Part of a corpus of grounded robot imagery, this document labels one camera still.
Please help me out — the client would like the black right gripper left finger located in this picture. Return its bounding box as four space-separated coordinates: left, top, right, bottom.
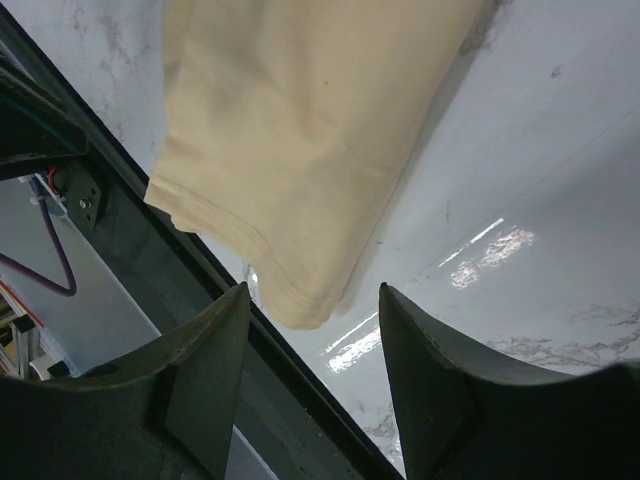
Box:
1 284 250 479

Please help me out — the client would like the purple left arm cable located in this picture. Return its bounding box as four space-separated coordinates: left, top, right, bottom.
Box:
0 197 77 299

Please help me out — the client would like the yellow t shirt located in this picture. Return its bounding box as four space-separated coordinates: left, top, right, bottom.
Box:
145 1 482 330

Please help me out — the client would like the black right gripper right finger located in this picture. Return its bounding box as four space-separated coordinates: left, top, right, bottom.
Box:
379 285 639 479

